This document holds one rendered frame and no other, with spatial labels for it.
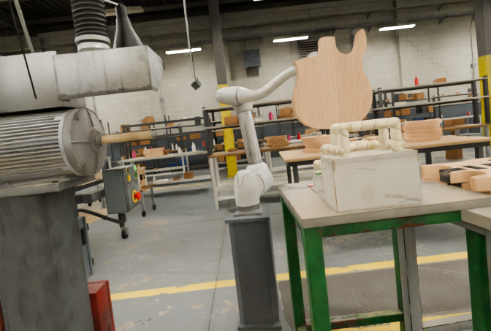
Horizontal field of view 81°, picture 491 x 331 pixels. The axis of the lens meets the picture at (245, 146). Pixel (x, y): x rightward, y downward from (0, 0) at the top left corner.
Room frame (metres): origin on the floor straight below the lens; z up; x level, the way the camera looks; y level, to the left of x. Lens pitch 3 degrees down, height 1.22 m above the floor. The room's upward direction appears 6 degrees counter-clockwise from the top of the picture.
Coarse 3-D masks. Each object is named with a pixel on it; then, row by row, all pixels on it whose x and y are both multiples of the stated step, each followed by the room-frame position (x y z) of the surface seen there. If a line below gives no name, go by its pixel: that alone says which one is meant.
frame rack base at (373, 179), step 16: (336, 160) 0.89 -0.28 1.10; (352, 160) 0.89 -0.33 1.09; (368, 160) 0.89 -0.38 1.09; (384, 160) 0.89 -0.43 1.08; (400, 160) 0.89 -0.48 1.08; (416, 160) 0.89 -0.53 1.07; (336, 176) 0.89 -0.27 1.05; (352, 176) 0.89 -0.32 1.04; (368, 176) 0.89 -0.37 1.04; (384, 176) 0.89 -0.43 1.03; (400, 176) 0.89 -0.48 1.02; (416, 176) 0.89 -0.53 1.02; (336, 192) 0.89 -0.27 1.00; (352, 192) 0.89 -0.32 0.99; (368, 192) 0.89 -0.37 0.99; (384, 192) 0.89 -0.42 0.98; (400, 192) 0.89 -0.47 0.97; (416, 192) 0.89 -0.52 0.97; (336, 208) 0.90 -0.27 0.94; (352, 208) 0.89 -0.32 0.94; (368, 208) 0.89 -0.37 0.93
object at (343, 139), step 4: (344, 128) 0.90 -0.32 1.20; (340, 132) 0.91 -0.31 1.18; (344, 132) 0.90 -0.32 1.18; (348, 132) 0.91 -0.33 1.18; (340, 136) 0.91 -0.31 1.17; (344, 136) 0.90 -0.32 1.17; (348, 136) 0.91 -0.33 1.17; (340, 140) 0.91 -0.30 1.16; (344, 140) 0.90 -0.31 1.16; (348, 140) 0.90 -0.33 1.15; (340, 144) 0.91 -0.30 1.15; (344, 144) 0.90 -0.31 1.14; (348, 144) 0.90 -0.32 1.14; (344, 148) 0.90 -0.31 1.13; (348, 148) 0.90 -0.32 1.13; (348, 152) 0.90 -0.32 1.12; (340, 156) 0.91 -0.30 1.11; (344, 156) 0.90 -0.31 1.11; (348, 156) 0.90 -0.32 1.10
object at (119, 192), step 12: (120, 168) 1.27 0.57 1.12; (132, 168) 1.36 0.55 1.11; (108, 180) 1.26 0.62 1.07; (120, 180) 1.26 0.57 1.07; (132, 180) 1.34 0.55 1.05; (108, 192) 1.26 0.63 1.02; (120, 192) 1.26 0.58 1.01; (132, 192) 1.32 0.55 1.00; (108, 204) 1.26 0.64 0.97; (120, 204) 1.26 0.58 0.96; (132, 204) 1.31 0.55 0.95
